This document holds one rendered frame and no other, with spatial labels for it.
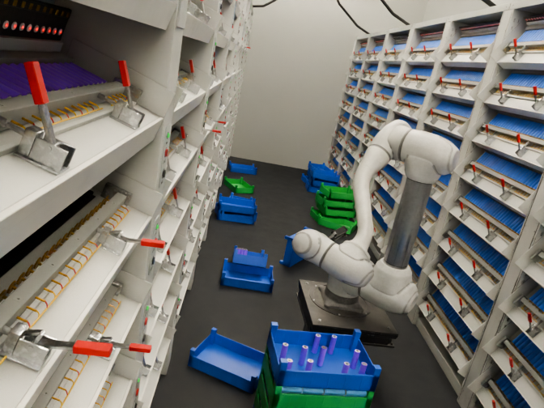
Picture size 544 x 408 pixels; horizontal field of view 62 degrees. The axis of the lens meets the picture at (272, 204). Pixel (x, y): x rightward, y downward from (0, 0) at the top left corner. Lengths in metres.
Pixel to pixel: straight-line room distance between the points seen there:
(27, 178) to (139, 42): 0.48
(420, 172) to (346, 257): 0.46
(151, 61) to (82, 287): 0.41
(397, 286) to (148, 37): 1.43
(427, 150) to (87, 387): 1.38
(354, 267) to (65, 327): 1.12
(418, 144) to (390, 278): 0.55
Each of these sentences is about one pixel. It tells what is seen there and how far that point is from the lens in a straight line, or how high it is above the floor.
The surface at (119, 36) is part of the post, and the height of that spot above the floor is 1.25.
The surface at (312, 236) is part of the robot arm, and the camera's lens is 1.54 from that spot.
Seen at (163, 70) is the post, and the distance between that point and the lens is 0.85.
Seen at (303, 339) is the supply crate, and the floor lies 0.43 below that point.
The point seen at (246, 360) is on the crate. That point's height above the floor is 0.00.
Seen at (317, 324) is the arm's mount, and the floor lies 0.27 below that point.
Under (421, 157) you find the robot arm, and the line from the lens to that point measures 1.77.
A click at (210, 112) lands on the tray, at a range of 2.25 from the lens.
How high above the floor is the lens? 1.25
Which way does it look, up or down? 17 degrees down
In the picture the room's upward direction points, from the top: 11 degrees clockwise
